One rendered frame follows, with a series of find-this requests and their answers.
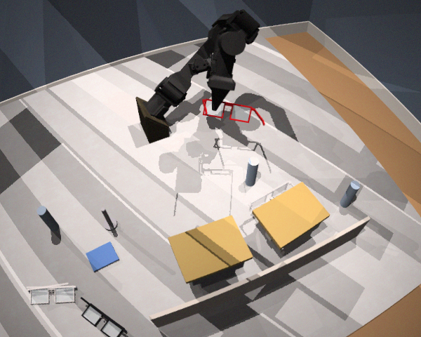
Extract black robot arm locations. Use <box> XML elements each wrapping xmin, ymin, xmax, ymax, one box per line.
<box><xmin>143</xmin><ymin>10</ymin><xmax>260</xmax><ymax>120</ymax></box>

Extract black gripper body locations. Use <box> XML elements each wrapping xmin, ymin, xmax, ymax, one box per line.
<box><xmin>206</xmin><ymin>51</ymin><xmax>236</xmax><ymax>91</ymax></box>

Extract black square-framed glasses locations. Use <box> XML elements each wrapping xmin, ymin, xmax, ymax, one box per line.
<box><xmin>80</xmin><ymin>297</ymin><xmax>127</xmax><ymax>337</ymax></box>

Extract blue flat rectangular block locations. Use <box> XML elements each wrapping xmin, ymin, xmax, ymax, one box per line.
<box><xmin>86</xmin><ymin>242</ymin><xmax>119</xmax><ymax>272</ymax></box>

